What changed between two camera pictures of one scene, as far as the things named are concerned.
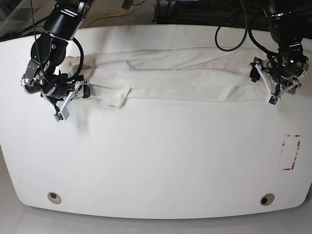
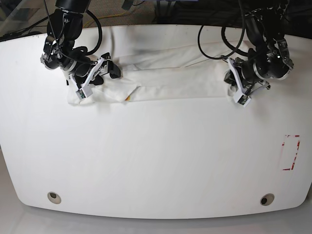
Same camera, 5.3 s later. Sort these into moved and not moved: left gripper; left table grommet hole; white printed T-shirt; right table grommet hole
Moved: white printed T-shirt; left gripper
Not moved: right table grommet hole; left table grommet hole
